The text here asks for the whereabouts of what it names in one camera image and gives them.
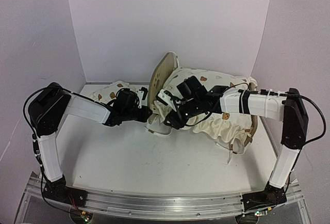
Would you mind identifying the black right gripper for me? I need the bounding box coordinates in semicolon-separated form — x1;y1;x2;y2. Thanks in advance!
163;98;202;130

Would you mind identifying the large bear print cushion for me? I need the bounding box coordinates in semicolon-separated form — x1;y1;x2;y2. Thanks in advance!
144;53;258;165

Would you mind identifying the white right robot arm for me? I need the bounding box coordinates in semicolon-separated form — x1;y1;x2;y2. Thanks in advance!
156;76;326;213

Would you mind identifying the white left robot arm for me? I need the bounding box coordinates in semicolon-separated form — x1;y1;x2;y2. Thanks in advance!
23;82;152;203

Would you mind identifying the small bear print pillow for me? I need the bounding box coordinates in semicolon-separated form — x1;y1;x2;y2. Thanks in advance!
89;81;136;104

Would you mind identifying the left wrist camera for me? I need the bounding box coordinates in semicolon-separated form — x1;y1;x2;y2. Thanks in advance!
134;87;148;110

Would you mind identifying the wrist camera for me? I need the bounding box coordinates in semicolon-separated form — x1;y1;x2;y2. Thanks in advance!
156;89;182;111
134;87;148;110

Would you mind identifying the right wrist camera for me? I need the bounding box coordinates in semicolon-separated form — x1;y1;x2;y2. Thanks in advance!
156;89;182;111

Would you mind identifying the wooden pet bed frame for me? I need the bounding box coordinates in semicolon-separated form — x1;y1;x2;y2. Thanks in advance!
146;52;260;145

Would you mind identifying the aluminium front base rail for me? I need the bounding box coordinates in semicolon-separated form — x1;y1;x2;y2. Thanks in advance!
25;177;310;223

